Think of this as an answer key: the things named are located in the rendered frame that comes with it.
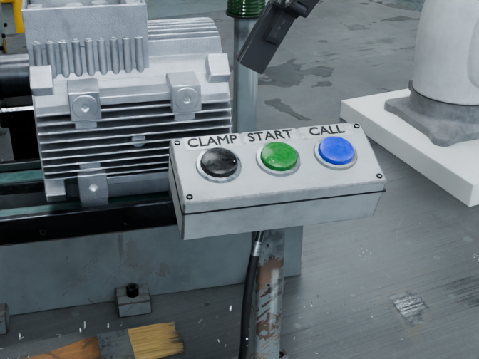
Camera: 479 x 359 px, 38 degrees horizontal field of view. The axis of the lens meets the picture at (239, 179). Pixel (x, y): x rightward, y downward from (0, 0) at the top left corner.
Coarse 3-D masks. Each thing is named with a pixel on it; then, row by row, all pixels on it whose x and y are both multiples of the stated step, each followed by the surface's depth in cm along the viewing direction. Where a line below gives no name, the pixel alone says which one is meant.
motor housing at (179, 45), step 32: (160, 32) 74; (192, 32) 74; (160, 64) 73; (192, 64) 74; (32, 96) 70; (64, 96) 70; (128, 96) 70; (160, 96) 71; (224, 96) 73; (64, 128) 70; (96, 128) 70; (128, 128) 72; (160, 128) 72; (192, 128) 72; (224, 128) 75; (64, 160) 72; (96, 160) 72; (128, 160) 74; (160, 160) 74; (128, 192) 79
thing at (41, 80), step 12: (216, 60) 72; (228, 60) 73; (36, 72) 69; (48, 72) 69; (216, 72) 72; (228, 72) 72; (36, 84) 68; (48, 84) 68; (60, 180) 75; (48, 192) 74; (60, 192) 74
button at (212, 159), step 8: (208, 152) 56; (216, 152) 56; (224, 152) 57; (200, 160) 56; (208, 160) 56; (216, 160) 56; (224, 160) 56; (232, 160) 56; (208, 168) 55; (216, 168) 55; (224, 168) 55; (232, 168) 56; (216, 176) 55; (224, 176) 55
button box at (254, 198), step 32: (288, 128) 60; (320, 128) 60; (352, 128) 61; (192, 160) 57; (256, 160) 57; (320, 160) 58; (352, 160) 58; (192, 192) 55; (224, 192) 55; (256, 192) 55; (288, 192) 56; (320, 192) 57; (352, 192) 57; (192, 224) 56; (224, 224) 57; (256, 224) 58; (288, 224) 59
